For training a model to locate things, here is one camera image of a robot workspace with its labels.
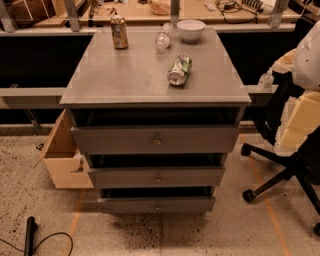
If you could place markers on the top grey drawer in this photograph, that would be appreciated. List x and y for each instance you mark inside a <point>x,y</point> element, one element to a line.
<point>155,140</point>

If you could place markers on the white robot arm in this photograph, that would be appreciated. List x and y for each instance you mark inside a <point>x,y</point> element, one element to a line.
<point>306,65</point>

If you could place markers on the wooden workbench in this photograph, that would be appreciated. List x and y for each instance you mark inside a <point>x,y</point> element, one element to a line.
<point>77,14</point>

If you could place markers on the black cylindrical tool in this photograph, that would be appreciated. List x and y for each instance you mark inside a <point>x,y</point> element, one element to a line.
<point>31,228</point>

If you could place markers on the bottom grey drawer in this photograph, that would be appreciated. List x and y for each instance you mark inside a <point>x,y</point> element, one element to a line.
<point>157,205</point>

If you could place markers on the grey drawer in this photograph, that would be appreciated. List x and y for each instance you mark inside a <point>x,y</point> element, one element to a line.
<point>155,140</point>
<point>157,205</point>
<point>155,177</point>

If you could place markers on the black office chair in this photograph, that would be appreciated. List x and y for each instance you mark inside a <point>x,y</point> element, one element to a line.
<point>304,164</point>

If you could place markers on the white bowl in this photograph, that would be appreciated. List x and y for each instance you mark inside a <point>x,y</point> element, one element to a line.
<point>190,30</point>

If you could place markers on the green soda can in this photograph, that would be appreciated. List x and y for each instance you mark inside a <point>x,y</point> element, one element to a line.
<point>178,72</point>

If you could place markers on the middle grey drawer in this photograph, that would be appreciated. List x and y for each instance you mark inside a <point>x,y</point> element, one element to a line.
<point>155,177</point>

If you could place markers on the brown soda can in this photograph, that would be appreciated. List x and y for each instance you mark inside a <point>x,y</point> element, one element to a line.
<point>119,33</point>

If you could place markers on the wooden box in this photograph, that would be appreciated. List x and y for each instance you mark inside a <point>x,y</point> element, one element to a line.
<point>67,167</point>

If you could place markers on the hand sanitizer bottle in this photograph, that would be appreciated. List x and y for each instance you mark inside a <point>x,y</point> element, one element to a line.
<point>266,81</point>

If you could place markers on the grey drawer cabinet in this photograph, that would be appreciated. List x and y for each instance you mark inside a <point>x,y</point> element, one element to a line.
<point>129,88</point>

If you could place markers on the clear plastic water bottle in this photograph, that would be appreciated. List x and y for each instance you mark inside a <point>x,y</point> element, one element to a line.
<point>163,38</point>

